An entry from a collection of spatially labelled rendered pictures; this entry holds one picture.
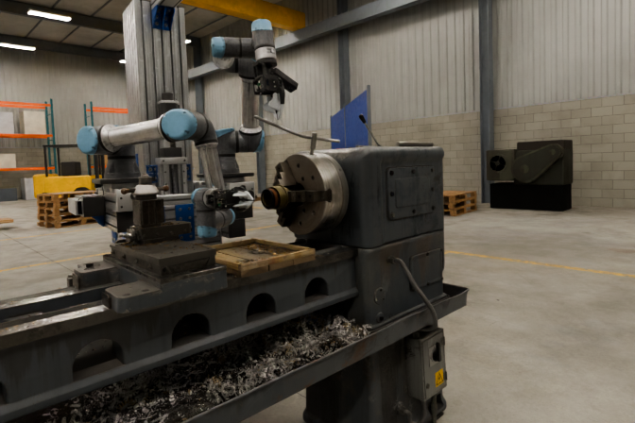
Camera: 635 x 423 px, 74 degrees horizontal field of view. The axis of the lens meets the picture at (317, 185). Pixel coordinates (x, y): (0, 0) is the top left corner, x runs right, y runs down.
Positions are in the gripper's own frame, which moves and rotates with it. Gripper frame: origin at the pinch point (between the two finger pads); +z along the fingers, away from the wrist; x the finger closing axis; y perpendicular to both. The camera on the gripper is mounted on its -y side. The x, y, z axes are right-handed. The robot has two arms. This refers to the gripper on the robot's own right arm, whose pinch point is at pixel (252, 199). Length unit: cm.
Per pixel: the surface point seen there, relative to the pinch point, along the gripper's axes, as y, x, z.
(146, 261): 40.0, -12.2, 8.1
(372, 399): -42, -83, 14
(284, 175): -19.0, 7.5, -5.8
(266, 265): 6.0, -19.4, 14.4
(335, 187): -28.7, 2.4, 11.9
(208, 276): 28.3, -16.8, 19.5
